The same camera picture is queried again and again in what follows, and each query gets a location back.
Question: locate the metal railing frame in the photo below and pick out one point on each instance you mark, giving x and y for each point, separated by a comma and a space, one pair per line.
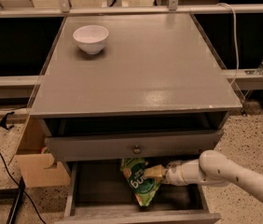
26, 8

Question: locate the grey open middle drawer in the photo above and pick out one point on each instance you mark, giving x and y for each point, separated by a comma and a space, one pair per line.
99, 194

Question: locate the brown cardboard box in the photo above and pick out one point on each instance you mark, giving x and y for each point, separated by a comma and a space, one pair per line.
38, 168

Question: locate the grey wooden nightstand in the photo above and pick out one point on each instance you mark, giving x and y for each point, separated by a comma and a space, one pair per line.
155, 75

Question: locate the grey top drawer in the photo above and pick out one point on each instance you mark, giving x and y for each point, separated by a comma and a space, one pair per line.
109, 147

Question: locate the white ceramic bowl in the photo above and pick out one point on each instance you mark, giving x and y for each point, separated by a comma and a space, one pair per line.
91, 38

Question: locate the round brass drawer knob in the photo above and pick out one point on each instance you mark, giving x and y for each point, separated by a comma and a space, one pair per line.
136, 150

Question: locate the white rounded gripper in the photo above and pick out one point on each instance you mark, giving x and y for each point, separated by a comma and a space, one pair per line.
174, 173

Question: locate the green rice chip bag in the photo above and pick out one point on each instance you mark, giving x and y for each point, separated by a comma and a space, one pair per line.
144, 188

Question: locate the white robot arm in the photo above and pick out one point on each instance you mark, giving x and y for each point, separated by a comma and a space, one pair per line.
210, 168

